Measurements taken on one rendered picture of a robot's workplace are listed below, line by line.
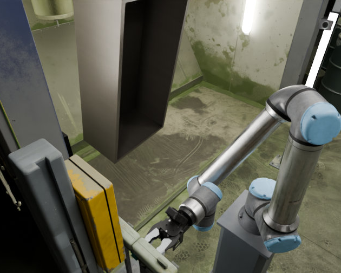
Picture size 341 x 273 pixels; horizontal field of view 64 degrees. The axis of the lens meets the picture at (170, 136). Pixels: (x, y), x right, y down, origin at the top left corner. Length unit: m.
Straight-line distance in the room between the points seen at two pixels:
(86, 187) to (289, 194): 0.81
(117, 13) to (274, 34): 2.26
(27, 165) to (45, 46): 2.61
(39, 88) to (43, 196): 0.55
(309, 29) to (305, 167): 2.36
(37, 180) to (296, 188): 0.88
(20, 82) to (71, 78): 2.07
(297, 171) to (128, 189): 1.73
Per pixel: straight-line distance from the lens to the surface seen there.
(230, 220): 1.59
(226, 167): 1.14
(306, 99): 0.95
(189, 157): 2.77
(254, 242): 1.54
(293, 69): 3.41
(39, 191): 0.46
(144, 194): 2.45
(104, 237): 0.59
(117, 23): 1.47
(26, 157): 0.46
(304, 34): 3.29
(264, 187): 1.41
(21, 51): 0.92
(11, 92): 0.94
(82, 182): 0.52
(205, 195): 1.05
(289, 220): 1.25
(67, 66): 3.02
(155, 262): 0.87
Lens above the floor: 1.91
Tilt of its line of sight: 38 degrees down
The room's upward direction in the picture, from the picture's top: straight up
